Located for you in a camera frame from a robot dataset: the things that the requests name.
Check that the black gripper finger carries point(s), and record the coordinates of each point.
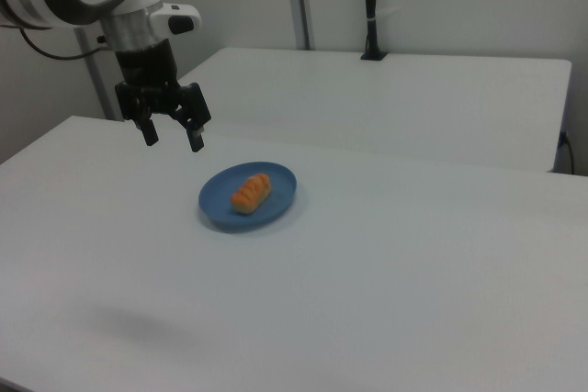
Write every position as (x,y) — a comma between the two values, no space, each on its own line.
(195,109)
(149,132)

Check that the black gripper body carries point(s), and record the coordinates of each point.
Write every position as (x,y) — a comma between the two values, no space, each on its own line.
(146,63)

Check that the orange glazed bread roll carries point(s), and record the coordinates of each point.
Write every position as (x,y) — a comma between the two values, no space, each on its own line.
(251,194)

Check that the blue round plate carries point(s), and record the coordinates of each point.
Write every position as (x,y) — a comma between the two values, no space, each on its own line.
(275,208)

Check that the white side table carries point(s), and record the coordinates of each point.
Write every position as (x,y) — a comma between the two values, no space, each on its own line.
(390,103)

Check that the black pole with clamp base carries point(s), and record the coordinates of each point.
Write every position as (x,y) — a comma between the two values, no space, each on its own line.
(370,6)

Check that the aluminium wall frame post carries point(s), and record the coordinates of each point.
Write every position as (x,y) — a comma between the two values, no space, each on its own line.
(98,84)
(301,2)

